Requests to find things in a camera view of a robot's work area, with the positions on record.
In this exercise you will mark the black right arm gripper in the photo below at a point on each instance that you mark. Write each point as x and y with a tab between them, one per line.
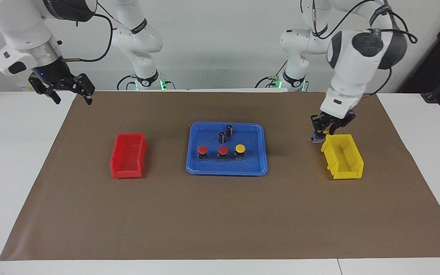
54	76

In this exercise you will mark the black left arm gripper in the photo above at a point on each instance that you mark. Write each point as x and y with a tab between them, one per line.
332	121

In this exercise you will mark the red push button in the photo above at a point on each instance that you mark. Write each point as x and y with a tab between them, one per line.
203	149
223	150

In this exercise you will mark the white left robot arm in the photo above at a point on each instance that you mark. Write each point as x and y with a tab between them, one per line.
351	65

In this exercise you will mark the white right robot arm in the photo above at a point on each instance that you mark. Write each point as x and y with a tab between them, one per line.
17	23

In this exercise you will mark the blue plastic tray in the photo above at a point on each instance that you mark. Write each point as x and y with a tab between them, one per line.
256	164

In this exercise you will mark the yellow plastic bin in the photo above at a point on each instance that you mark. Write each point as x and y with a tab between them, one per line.
344	158

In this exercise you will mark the red plastic bin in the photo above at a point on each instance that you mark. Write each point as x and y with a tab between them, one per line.
128	156

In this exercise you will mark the black cylinder capacitor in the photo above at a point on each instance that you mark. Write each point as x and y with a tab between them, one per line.
229	130
222	138

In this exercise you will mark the brown table mat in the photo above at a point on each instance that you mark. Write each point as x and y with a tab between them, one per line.
220	214

